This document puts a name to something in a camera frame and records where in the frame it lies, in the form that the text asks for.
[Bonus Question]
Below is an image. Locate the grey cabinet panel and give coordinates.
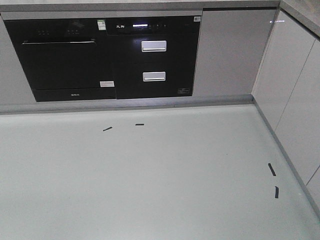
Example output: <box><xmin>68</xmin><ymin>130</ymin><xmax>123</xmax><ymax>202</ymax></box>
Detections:
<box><xmin>193</xmin><ymin>9</ymin><xmax>276</xmax><ymax>97</ymax></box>

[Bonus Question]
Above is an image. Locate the black built-in dishwasher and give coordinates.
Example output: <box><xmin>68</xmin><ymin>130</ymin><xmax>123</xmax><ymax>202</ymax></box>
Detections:
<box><xmin>4</xmin><ymin>18</ymin><xmax>116</xmax><ymax>102</ymax></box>

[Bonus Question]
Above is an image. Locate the black drawer sterilizer cabinet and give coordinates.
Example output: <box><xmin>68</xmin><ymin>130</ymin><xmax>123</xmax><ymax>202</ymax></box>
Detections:
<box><xmin>105</xmin><ymin>15</ymin><xmax>201</xmax><ymax>99</ymax></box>

